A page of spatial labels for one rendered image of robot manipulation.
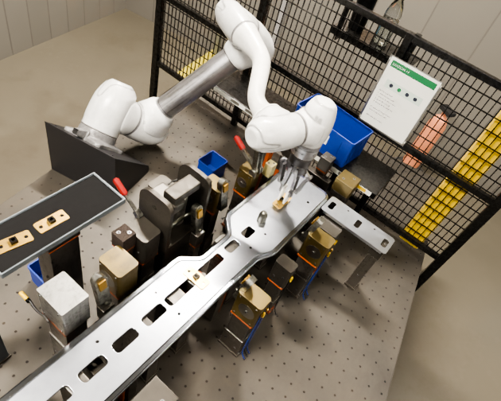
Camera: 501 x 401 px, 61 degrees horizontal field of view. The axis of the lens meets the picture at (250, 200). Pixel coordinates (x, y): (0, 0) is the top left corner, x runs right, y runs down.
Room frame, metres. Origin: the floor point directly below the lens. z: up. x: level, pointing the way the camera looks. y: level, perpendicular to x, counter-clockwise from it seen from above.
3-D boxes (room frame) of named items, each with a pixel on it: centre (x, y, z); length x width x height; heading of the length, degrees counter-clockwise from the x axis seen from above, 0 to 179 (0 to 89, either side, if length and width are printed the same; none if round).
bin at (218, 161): (1.45, 0.23, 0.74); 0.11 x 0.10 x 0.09; 156
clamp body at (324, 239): (0.98, -0.29, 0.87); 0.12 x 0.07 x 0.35; 66
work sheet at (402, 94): (1.59, -0.43, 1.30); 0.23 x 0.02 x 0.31; 66
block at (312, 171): (1.36, -0.23, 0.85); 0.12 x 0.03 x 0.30; 66
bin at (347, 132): (1.55, -0.22, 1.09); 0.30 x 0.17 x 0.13; 61
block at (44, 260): (0.62, 0.48, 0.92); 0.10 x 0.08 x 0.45; 156
